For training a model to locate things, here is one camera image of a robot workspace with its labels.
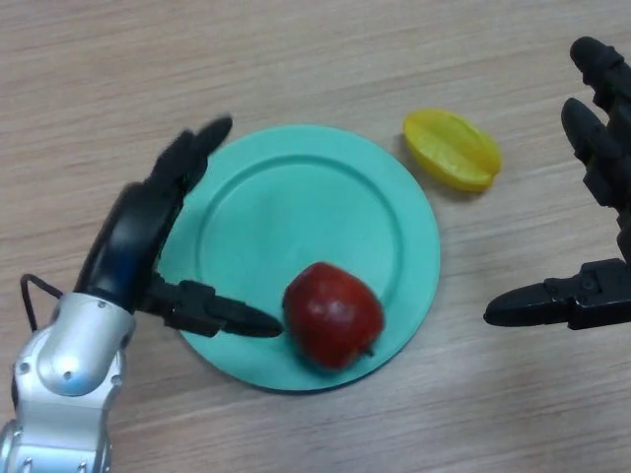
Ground green round plate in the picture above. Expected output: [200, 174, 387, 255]
[156, 124, 442, 393]

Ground yellow starfruit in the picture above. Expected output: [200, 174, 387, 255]
[402, 108, 503, 193]

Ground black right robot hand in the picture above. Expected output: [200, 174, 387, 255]
[482, 35, 631, 332]

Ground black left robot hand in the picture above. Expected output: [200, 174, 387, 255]
[72, 115, 285, 339]

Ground red apple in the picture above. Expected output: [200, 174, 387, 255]
[281, 261, 386, 372]

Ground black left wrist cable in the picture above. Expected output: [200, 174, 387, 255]
[19, 274, 65, 332]

